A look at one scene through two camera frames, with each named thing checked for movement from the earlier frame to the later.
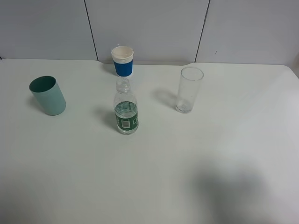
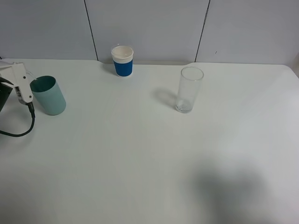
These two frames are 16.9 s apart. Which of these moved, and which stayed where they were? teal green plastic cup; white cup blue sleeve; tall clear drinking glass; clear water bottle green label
Moved: clear water bottle green label
Stayed: white cup blue sleeve; teal green plastic cup; tall clear drinking glass
